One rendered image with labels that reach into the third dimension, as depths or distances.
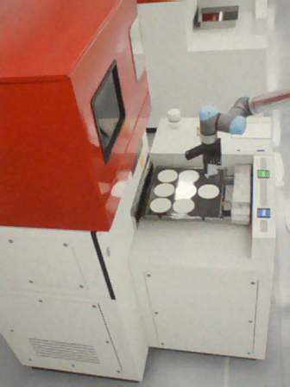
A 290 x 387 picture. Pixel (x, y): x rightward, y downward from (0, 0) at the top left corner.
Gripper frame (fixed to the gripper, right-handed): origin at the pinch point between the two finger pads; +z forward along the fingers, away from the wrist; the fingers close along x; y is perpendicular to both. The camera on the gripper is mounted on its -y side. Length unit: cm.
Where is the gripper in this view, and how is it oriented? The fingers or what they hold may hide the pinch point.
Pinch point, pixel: (205, 175)
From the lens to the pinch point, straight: 200.8
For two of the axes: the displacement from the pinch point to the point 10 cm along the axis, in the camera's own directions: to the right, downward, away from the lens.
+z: 1.3, 7.4, 6.5
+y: 9.8, 0.0, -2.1
